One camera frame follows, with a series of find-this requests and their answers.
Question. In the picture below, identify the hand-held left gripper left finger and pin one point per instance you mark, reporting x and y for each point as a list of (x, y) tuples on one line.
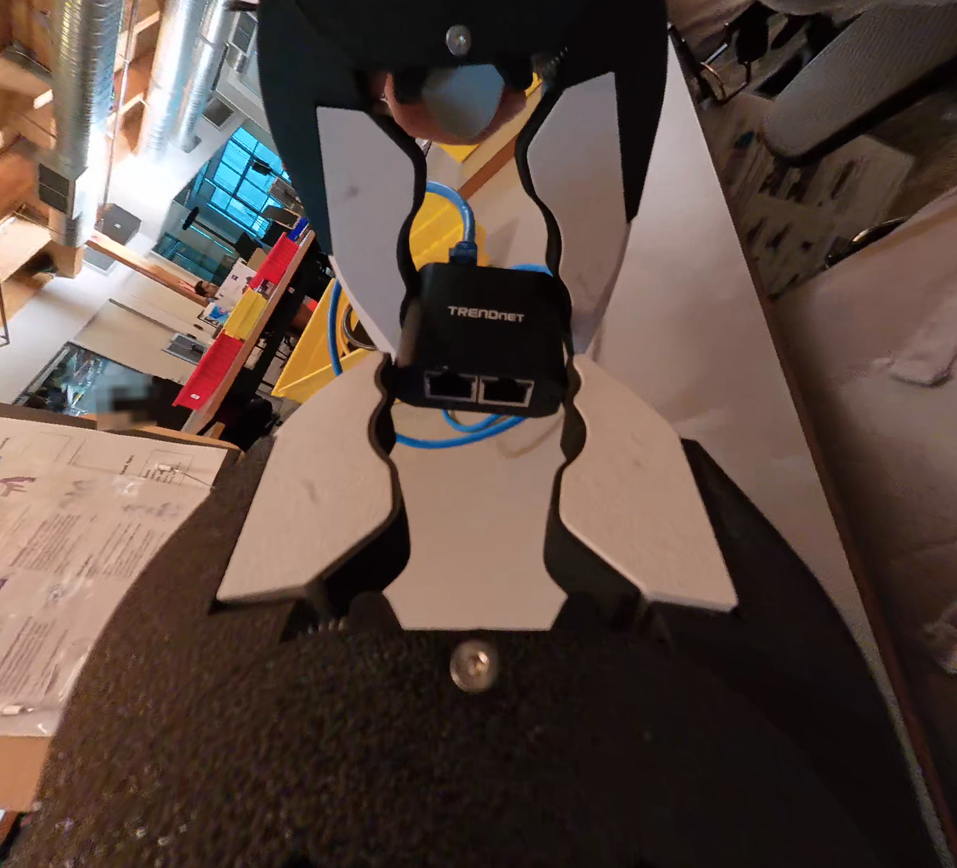
[(314, 494)]

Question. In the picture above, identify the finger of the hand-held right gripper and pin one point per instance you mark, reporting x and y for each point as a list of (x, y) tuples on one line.
[(590, 195), (359, 210)]

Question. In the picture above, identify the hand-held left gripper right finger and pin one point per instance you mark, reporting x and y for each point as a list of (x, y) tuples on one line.
[(643, 509)]

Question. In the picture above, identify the black network adapter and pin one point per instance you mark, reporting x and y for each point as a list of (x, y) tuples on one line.
[(486, 337)]

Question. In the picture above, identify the grey desk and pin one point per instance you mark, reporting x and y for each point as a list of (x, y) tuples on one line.
[(710, 359)]

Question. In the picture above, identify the person's right hand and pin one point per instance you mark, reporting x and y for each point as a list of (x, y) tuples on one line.
[(405, 105)]

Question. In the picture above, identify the red storage bin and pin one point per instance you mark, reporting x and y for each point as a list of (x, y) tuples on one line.
[(213, 371), (276, 258)]

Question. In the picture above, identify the small yellow storage bin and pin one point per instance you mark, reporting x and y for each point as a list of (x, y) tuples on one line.
[(247, 314)]

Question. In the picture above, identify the black ceiling speaker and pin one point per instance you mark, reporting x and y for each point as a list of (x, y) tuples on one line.
[(119, 225)]

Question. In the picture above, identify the laminated instruction sheet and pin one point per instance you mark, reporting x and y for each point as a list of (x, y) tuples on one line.
[(75, 546)]

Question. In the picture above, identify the silver ventilation duct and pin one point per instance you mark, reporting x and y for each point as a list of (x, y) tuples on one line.
[(194, 23), (97, 60)]

